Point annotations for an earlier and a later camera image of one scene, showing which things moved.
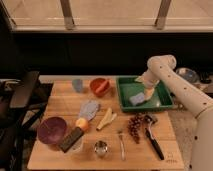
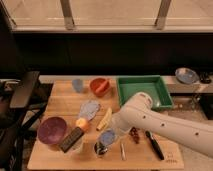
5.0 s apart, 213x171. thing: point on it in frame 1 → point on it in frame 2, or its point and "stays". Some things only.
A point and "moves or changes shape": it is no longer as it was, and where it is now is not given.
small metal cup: x=100 y=147 stays
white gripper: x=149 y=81 → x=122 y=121
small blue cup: x=77 y=85 stays
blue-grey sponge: x=137 y=99 moves or changes shape
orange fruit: x=82 y=123 stays
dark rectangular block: x=71 y=139 stays
